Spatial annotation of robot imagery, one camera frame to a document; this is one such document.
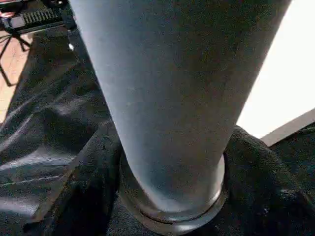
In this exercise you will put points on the black mat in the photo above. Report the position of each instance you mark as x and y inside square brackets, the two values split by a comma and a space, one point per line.
[49, 123]

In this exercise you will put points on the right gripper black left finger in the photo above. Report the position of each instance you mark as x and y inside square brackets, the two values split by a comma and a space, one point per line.
[81, 191]

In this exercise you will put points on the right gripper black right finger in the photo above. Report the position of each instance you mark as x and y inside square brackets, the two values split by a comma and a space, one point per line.
[265, 191]

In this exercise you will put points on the white plastic table leg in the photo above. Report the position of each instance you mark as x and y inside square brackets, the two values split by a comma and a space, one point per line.
[172, 86]

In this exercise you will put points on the white plastic table top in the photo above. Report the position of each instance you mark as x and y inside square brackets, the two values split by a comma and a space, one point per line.
[283, 73]

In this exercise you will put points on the black metal table frame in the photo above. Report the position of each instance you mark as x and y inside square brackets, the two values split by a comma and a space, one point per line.
[7, 68]

